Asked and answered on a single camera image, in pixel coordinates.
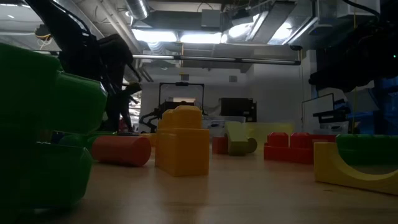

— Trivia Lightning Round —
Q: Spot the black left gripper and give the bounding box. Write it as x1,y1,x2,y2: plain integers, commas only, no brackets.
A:
98,33,143,131

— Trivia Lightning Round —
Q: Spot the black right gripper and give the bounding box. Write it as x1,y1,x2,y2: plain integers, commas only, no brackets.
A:
308,63,379,93

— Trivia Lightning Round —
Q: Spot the orange cylinder block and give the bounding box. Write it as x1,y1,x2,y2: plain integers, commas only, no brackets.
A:
91,135,152,167

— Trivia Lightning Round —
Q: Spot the red cylinder block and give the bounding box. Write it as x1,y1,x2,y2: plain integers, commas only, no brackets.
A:
310,133,337,144

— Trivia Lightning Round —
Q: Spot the long green four-stud block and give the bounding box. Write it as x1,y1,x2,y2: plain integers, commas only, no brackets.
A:
335,133,398,166

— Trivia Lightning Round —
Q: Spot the yellow two-stud block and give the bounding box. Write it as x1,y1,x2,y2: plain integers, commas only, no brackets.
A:
154,105,211,177

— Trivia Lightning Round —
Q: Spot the small green block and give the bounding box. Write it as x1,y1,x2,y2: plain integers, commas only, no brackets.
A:
0,42,109,211

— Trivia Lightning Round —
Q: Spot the yellow arch block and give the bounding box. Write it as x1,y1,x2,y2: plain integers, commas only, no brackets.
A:
313,141,398,196

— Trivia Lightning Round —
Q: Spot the red two-stud block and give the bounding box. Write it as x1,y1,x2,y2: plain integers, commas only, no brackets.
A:
263,131,315,165

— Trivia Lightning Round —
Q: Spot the light green cylinder block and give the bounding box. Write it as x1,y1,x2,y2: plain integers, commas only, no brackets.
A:
247,137,259,154

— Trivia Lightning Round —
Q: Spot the white board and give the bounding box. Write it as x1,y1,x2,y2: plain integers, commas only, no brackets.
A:
300,92,336,133

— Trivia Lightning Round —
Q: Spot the black shelf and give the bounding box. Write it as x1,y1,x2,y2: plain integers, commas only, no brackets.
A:
312,107,352,125

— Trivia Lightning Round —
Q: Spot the blue shelving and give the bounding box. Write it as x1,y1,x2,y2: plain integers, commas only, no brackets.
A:
348,74,398,138

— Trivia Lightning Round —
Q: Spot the ceiling light panel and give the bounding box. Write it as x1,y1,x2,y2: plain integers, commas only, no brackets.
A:
179,32,223,45
132,29,178,44

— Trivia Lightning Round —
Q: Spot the white ceiling unit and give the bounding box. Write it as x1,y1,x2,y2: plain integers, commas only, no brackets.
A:
317,0,382,29

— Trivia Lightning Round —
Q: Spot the yellow plastic bin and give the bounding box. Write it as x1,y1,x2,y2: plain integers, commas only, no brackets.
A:
244,123,295,150

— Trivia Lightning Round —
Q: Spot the long hanging light bar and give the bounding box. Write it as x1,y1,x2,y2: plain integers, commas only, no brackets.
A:
132,54,302,67

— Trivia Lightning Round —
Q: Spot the black cabinet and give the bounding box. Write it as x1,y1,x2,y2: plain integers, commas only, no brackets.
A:
220,97,258,123

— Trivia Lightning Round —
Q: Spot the grey junction box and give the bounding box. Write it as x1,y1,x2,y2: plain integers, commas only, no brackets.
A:
200,9,222,29

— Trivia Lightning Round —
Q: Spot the black frame station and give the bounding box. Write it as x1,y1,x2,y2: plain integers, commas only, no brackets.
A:
138,82,206,133

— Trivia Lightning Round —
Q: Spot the silver rectangular air duct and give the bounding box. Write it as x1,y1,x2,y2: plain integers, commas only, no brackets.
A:
222,0,320,46

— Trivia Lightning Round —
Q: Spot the silver round duct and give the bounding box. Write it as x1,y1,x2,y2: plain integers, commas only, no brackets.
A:
125,0,150,21

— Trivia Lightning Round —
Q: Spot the yellow black cable reel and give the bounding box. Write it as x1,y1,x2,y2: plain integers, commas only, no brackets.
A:
34,24,57,41

